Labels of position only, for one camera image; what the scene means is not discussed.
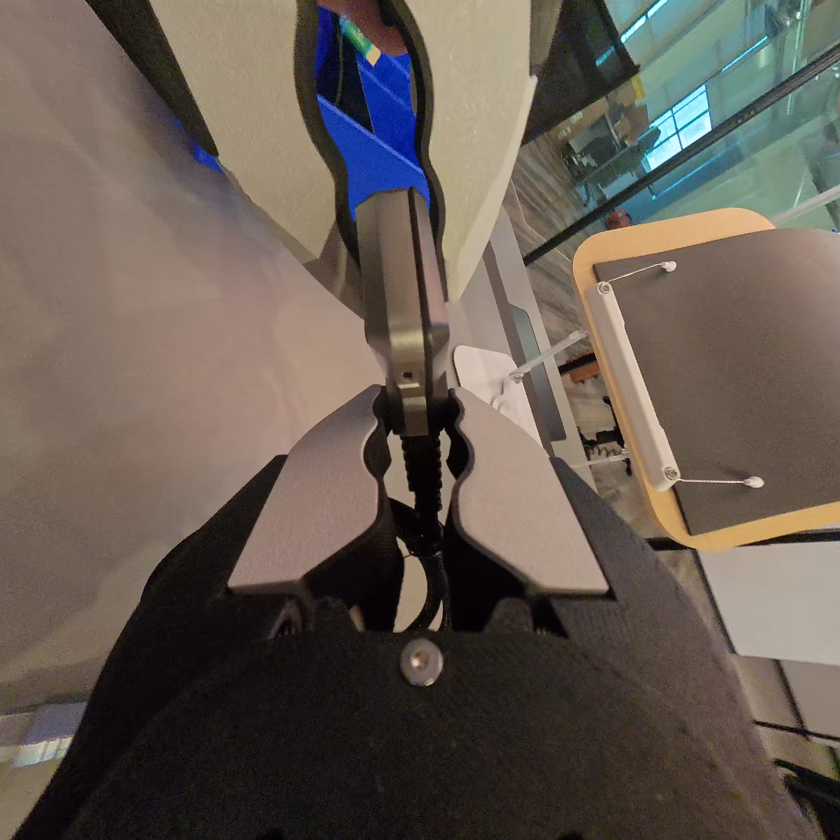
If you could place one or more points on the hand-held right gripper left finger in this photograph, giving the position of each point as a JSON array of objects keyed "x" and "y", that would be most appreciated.
[{"x": 315, "y": 518}]

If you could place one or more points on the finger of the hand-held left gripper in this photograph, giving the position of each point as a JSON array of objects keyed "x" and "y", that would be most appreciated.
[
  {"x": 479, "y": 98},
  {"x": 249, "y": 98}
]

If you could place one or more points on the red round object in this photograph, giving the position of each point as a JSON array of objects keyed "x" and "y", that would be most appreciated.
[{"x": 620, "y": 220}]

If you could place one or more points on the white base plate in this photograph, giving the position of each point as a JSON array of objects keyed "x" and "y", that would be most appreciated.
[{"x": 479, "y": 367}]

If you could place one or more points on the black railing bar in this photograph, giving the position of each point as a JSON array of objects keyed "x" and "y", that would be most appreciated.
[{"x": 656, "y": 177}]

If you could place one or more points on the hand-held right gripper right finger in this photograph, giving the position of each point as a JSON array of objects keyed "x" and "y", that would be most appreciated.
[{"x": 525, "y": 525}]

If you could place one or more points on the white board bracket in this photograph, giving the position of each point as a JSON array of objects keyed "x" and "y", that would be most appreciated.
[{"x": 630, "y": 387}]

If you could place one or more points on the clear acrylic stand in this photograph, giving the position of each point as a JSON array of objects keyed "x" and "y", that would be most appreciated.
[{"x": 544, "y": 354}]

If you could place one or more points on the wood-edged black board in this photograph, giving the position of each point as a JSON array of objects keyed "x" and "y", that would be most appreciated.
[{"x": 754, "y": 367}]

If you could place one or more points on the blue plastic bin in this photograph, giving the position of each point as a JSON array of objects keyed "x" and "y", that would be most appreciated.
[{"x": 380, "y": 151}]

